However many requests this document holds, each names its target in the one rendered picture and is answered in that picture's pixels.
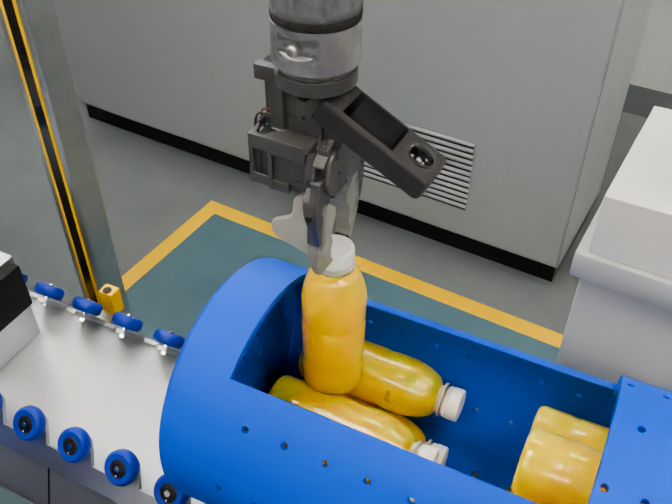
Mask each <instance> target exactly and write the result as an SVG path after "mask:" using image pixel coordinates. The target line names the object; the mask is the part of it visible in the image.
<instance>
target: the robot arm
mask: <svg viewBox="0 0 672 504"><path fill-rule="evenodd" d="M268 6H269V26H270V45H271V50H270V51H269V52H268V53H267V55H266V56H265V58H263V59H261V58H260V59H258V60H257V61H256V62H254V63H253V68H254V78H257V79H260V80H264V81H265V99H266V108H263V109H262V110H261V112H258V113H257V114H256V115H255V119H254V127H253V128H252V129H251V130H250V131H249V132H248V133H247V136H248V149H249V162H250V175H251V181H254V182H257V183H260V184H264V185H267V186H269V188H270V189H274V190H277V191H280V192H283V193H287V194H289V193H290V192H291V191H292V189H294V190H297V191H300V192H302V194H299V195H297V196H296V197H295V199H294V201H293V211H292V213H291V214H289V215H284V216H278V217H275V218H274V219H273V221H272V230H273V232H274V234H275V235H276V236H277V237H279V238H280V239H282V240H284V241H285V242H287V243H289V244H290V245H292V246H294V247H295V248H297V249H299V250H300V251H302V252H304V253H305V254H306V255H307V257H308V259H309V263H310V266H311V268H312V270H313V272H314V273H315V274H317V275H321V274H322V273H323V272H324V271H325V270H326V268H327V267H328V266H329V265H330V264H331V261H332V257H331V248H332V244H333V240H332V228H333V224H334V220H335V219H336V232H335V234H337V235H342V236H345V237H347V238H350V237H351V234H352V230H353V226H354V222H355V218H356V213H357V208H358V201H359V198H360V195H361V187H362V180H363V172H364V160H365V161H366V162H367V163H368V164H370V165H371V166H372V167H373V168H375V169H376V170H377V171H378V172H380V173H381V174H382V175H383V176H385V177H386V178H387V179H388V180H390V181H391V182H392V183H394V184H395V185H396V186H397V187H399V188H400V189H401V190H402V191H404V192H405V193H406V194H407V195H409V196H410V197H411V198H413V199H417V198H419V197H421V196H422V195H423V193H424V192H425V191H426V190H427V189H428V188H429V186H430V185H431V184H432V182H433V181H434V179H435V178H436V177H437V175H438V174H439V172H440V171H441V170H442V168H443V167H444V165H445V163H446V158H445V156H444V155H443V154H441V153H440V152H439V151H438V150H436V149H435V148H434V147H433V146H431V145H430V144H429V143H428V142H426V141H425V140H424V139H422V138H421V137H420V136H419V135H417V134H416V133H415V132H414V131H412V130H411V129H410V128H409V127H407V126H406V125H405V124H404V123H402V122H401V121H400V120H399V119H397V118H396V117H395V116H394V115H392V114H391V113H390V112H388V111H387V110H386V109H385V108H383V107H382V106H381V105H380V104H378V103H377V102H376V101H375V100H373V99H372V98H371V97H370V96H368V95H367V94H366V93H365V92H363V91H362V90H361V89H360V88H358V87H357V86H356V83H357V81H358V64H359V63H360V61H361V48H362V14H363V0H268ZM263 110H266V112H263ZM259 114H261V117H260V118H259V119H257V117H258V115H259ZM266 123H268V124H267V125H266ZM262 126H263V129H262V130H260V131H259V129H260V128H261V127H262ZM254 158H255V161H254Z"/></svg>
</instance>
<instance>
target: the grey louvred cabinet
mask: <svg viewBox="0 0 672 504"><path fill-rule="evenodd" d="M652 2H653V0H363V14H362V48H361V61H360V63H359V64H358V81H357V83H356V86H357V87H358V88H360V89H361V90H362V91H363V92H365V93H366V94H367V95H368V96H370V97H371V98H372V99H373V100H375V101H376V102H377V103H378V104H380V105H381V106H382V107H383V108H385V109H386V110H387V111H388V112H390V113H391V114H392V115H394V116H395V117H396V118H397V119H399V120H400V121H401V122H402V123H404V124H405V125H406V126H407V127H409V128H410V129H411V130H412V131H414V132H415V133H416V134H417V135H419V136H420V137H421V138H422V139H424V140H425V141H426V142H428V143H429V144H430V145H431V146H433V147H434V148H435V149H436V150H438V151H439V152H440V153H441V154H443V155H444V156H445V158H446V163H445V165H444V167H443V168H442V170H441V171H440V172H439V174H438V175H437V177H436V178H435V179H434V181H433V182H432V184H431V185H430V186H429V188H428V189H427V190H426V191H425V192H424V193H423V195H422V196H421V197H419V198H417V199H413V198H411V197H410V196H409V195H407V194H406V193H405V192H404V191H402V190H401V189H400V188H399V187H397V186H396V185H395V184H394V183H392V182H391V181H390V180H388V179H387V178H386V177H385V176H383V175H382V174H381V173H380V172H378V171H377V170H376V169H375V168H373V167H372V166H371V165H370V164H368V163H367V162H366V161H365V160H364V172H363V180H362V187H361V195H360V198H359V201H358V208H357V213H360V214H363V215H365V216H368V217H371V218H374V219H377V220H379V221H382V222H385V223H388V224H391V225H393V226H396V227H399V228H402V229H405V230H407V231H410V232H413V233H416V234H419V235H421V236H424V237H427V238H430V239H433V240H435V241H438V242H441V243H444V244H447V245H449V246H452V247H455V248H458V249H461V250H463V251H466V252H469V253H472V254H475V255H477V256H480V257H483V258H486V259H489V260H491V261H494V262H497V263H500V264H503V265H505V266H508V267H511V268H514V269H517V270H519V271H522V272H525V273H528V274H531V275H533V276H536V277H539V278H542V279H545V280H547V281H550V282H552V281H553V279H554V277H555V275H556V273H557V271H558V270H559V268H560V266H561V264H562V262H563V260H564V259H565V257H566V255H567V253H568V251H569V249H570V248H571V246H572V244H573V242H574V240H575V239H576V237H577V235H578V233H579V231H580V229H581V228H582V226H583V224H584V222H585V220H586V218H587V217H588V215H589V213H590V211H591V208H592V204H593V202H594V201H595V199H596V197H597V195H598V193H599V191H600V188H601V184H602V181H603V177H604V174H605V170H606V167H607V163H608V159H609V156H610V152H611V149H612V145H613V141H614V138H615V134H616V131H617V127H618V124H619V120H620V116H621V113H622V109H623V106H624V102H625V98H626V95H627V91H628V88H629V84H630V81H631V77H632V73H633V70H634V66H635V63H636V59H637V55H638V52H639V48H640V45H641V41H642V38H643V34H644V30H645V27H646V23H647V20H648V16H649V12H650V9H651V5H652ZM53 3H54V7H55V11H56V15H57V19H58V23H59V27H60V31H61V35H62V39H63V43H64V47H65V51H66V55H67V59H68V63H69V67H70V71H71V75H72V79H73V83H74V87H75V91H76V95H77V99H78V101H81V102H82V103H85V104H86V105H87V109H88V113H89V117H91V118H94V119H97V120H99V121H102V122H105V123H108V124H111V125H113V126H116V127H119V128H122V129H125V130H127V131H130V132H133V133H136V134H139V135H141V136H144V137H147V138H150V139H153V140H155V141H158V142H161V143H164V144H167V145H169V146H172V147H175V148H178V149H181V150H183V151H186V152H189V153H192V154H195V155H197V156H200V157H203V158H206V159H209V160H211V161H214V162H217V163H220V164H223V165H225V166H228V167H231V168H234V169H237V170H239V171H242V172H245V173H248V174H250V162H249V149H248V136H247V133H248V132H249V131H250V130H251V129H252V128H253V127H254V119H255V115H256V114H257V113H258V112H261V110H262V109H263V108H266V99H265V81H264V80H260V79H257V78H254V68H253V63H254V62H256V61H257V60H258V59H260V58H261V59H263V58H265V56H266V55H267V53H268V52H269V51H270V50H271V45H270V26H269V6H268V0H53Z"/></svg>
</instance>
